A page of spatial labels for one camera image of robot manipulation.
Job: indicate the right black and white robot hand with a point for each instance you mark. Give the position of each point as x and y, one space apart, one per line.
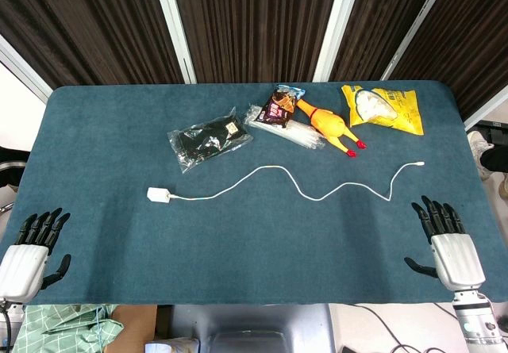
456 258

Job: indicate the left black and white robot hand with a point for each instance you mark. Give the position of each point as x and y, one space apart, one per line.
24 267

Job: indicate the white power adapter plug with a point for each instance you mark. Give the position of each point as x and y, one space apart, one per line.
158 194

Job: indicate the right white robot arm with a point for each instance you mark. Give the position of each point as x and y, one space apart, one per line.
478 321

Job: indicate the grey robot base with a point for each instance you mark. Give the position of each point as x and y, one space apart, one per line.
246 325

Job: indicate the green checked cloth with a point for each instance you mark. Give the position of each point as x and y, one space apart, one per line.
59 329

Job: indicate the white shoe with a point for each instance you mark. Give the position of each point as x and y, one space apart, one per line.
478 146

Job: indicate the brown cardboard box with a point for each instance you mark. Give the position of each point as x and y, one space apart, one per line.
135 325

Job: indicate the yellow bag of white candies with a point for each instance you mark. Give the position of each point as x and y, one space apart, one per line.
397 115

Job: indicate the white and blue packet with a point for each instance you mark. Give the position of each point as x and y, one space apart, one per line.
170 346

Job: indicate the yellow rubber chicken toy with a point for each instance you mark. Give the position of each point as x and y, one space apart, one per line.
327 125

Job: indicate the clear pack of straws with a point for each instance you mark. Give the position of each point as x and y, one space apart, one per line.
301 133

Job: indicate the black item in clear bag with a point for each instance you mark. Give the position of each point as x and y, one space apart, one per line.
206 139

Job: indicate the dark snack packet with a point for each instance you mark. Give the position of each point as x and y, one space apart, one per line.
279 107

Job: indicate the white partition post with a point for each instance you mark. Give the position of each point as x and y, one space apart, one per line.
337 28
24 69
174 28
486 113
416 24

